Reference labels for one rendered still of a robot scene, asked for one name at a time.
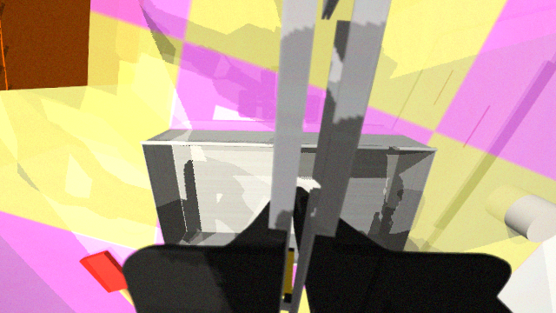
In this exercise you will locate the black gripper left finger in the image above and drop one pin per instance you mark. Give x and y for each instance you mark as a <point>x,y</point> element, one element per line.
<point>244,275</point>

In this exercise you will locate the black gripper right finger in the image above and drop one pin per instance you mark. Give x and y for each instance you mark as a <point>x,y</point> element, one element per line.
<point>350,273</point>

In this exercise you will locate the short grey cylinder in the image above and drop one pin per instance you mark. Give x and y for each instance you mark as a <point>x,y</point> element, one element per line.
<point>533,217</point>

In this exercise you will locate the grey metal roasting tin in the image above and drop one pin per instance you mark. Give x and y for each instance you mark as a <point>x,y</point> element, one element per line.
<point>209,185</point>

